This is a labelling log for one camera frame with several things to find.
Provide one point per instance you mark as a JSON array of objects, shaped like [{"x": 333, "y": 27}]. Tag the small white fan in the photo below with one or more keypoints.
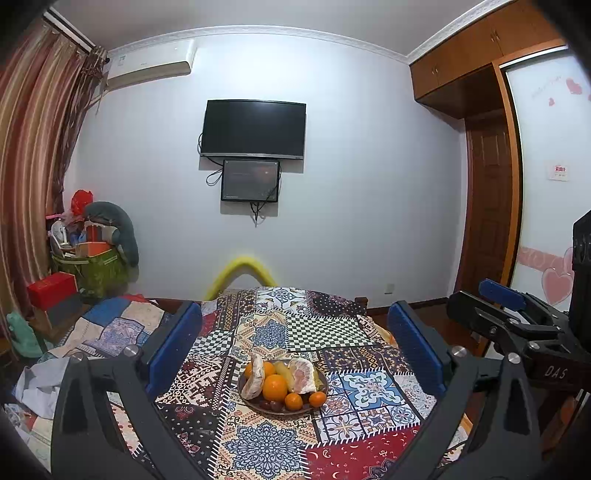
[{"x": 59, "y": 235}]

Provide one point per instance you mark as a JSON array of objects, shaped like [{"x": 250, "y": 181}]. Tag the red box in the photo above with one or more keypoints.
[{"x": 53, "y": 288}]

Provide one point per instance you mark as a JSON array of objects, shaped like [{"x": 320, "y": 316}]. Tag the red fluffy decoration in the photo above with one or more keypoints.
[{"x": 82, "y": 201}]

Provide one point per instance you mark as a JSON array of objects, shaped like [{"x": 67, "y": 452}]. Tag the yellow foam arch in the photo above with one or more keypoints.
[{"x": 240, "y": 267}]

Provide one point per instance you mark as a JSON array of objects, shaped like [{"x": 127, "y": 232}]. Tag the striped curtain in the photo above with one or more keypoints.
[{"x": 32, "y": 138}]

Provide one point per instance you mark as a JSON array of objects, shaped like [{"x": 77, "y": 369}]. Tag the green fabric bag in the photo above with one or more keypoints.
[{"x": 99, "y": 272}]

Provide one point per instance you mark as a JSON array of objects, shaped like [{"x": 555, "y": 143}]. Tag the wooden overhead cabinets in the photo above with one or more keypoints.
[{"x": 466, "y": 60}]

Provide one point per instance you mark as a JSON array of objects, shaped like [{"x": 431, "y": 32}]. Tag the long pink pomelo segment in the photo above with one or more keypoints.
[{"x": 254, "y": 376}]

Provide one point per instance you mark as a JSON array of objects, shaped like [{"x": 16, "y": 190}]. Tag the dark purple plate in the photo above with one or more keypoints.
[{"x": 295, "y": 412}]

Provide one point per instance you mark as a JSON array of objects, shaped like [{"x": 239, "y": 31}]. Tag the white air conditioner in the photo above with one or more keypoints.
[{"x": 147, "y": 64}]

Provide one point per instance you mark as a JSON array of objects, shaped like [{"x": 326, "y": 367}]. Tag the long yellow banana piece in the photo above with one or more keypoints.
[{"x": 289, "y": 381}]

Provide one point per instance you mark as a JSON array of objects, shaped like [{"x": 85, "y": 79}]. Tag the orange cardboard box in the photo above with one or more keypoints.
[{"x": 92, "y": 249}]

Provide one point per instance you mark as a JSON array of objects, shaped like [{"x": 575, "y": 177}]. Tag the large smooth orange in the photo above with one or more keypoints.
[{"x": 275, "y": 387}]

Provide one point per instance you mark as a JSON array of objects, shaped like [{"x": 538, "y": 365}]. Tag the small tangerine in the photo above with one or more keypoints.
[
  {"x": 317, "y": 399},
  {"x": 293, "y": 401}
]

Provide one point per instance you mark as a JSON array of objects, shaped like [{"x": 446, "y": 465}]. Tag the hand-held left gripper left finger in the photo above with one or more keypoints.
[{"x": 175, "y": 346}]

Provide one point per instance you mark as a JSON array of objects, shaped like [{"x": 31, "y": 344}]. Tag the teal plush toy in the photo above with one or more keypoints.
[{"x": 23, "y": 334}]

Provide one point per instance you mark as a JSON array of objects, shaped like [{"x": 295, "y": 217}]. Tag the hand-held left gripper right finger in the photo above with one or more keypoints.
[{"x": 413, "y": 346}]

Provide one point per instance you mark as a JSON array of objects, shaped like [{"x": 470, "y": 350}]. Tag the black wall television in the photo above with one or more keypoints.
[{"x": 253, "y": 129}]

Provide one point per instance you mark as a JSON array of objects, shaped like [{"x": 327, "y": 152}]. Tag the wooden door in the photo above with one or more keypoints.
[{"x": 491, "y": 207}]

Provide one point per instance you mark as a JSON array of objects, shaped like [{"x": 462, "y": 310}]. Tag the pomelo segment with yellow rind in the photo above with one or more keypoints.
[{"x": 304, "y": 376}]

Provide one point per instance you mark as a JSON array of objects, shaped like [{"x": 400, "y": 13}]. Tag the small wall monitor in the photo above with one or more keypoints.
[{"x": 250, "y": 180}]

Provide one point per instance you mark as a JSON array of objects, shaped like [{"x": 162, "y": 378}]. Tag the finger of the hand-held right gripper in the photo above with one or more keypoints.
[
  {"x": 475, "y": 318},
  {"x": 501, "y": 293}
]

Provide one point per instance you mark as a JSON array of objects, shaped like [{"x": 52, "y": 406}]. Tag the round orange with stem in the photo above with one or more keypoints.
[{"x": 269, "y": 368}]

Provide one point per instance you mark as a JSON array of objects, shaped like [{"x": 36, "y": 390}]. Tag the patchwork patterned cloth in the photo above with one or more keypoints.
[{"x": 277, "y": 443}]

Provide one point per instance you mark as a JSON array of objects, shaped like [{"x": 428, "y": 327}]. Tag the white crumpled cloth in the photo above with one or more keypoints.
[{"x": 44, "y": 385}]

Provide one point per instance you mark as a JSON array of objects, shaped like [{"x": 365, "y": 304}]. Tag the white wall sign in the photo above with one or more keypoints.
[{"x": 557, "y": 172}]

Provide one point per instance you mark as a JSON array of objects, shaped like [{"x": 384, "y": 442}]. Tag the white sliding wardrobe door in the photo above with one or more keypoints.
[{"x": 549, "y": 138}]

